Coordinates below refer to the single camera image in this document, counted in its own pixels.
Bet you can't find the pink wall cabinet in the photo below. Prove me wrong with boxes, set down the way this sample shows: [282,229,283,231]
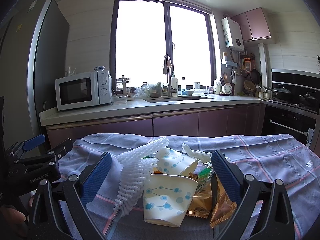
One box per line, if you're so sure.
[232,8,272,42]

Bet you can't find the hanging black frying pan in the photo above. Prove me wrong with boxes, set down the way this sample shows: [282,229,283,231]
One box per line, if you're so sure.
[249,59,261,85]

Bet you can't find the kitchen sink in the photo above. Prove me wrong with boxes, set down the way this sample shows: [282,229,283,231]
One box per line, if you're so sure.
[145,95,212,103]

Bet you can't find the white dotted utensil holder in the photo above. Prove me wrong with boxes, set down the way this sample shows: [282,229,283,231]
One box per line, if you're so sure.
[222,83,232,95]

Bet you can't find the person's left hand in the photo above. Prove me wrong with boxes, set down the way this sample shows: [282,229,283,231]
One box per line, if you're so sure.
[1,205,28,237]

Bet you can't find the paper cup blue dots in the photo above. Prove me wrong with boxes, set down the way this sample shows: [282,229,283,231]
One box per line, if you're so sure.
[155,147,199,177]
[143,174,198,228]

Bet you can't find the chrome kitchen faucet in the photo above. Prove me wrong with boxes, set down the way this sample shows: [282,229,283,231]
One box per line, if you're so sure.
[163,54,177,97]

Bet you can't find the white soap bottle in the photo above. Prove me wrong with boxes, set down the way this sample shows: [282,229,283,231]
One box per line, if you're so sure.
[171,74,178,96]

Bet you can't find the glass container on counter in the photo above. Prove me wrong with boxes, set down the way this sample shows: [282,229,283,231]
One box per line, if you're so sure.
[112,95,128,104]

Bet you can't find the gold snack wrapper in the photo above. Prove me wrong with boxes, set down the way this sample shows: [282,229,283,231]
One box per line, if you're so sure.
[186,183,212,219]
[210,173,237,228]

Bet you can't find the checked grey-blue tablecloth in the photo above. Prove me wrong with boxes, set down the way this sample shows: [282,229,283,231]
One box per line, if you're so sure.
[59,133,319,239]

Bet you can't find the green snack wrapper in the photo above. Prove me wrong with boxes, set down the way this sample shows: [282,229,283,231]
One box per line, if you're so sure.
[190,163,215,184]

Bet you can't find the dark window frame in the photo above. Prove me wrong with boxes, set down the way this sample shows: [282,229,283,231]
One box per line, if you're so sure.
[110,0,217,87]

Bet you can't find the white water heater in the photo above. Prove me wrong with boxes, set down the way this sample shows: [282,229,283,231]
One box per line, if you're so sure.
[221,17,244,51]

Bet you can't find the black wok with lid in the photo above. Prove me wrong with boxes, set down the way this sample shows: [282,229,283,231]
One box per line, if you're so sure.
[264,86,292,101]

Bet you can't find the orange hanging grater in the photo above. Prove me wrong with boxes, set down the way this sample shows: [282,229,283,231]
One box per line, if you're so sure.
[244,57,251,72]

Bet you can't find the white microwave oven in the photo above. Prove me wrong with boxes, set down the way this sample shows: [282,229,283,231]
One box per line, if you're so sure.
[55,70,112,111]

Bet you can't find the grey refrigerator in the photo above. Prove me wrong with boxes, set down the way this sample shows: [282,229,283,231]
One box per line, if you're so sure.
[1,0,69,148]

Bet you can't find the blue-white bowl on microwave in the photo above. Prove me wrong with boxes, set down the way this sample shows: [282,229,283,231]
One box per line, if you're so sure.
[94,66,105,72]

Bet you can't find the white foam fruit net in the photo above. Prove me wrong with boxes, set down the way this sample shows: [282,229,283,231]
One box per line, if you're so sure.
[114,137,169,217]

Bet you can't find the white tissue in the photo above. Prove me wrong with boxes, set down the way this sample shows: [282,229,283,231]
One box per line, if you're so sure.
[182,144,212,164]

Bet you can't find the purple base cabinets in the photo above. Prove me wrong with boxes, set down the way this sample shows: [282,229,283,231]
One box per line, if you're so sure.
[46,103,265,146]

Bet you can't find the black built-in oven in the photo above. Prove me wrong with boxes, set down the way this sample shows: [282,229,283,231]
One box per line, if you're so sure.
[261,106,316,145]

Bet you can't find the black range hood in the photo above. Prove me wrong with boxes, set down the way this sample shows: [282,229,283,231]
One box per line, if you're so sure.
[271,69,320,90]

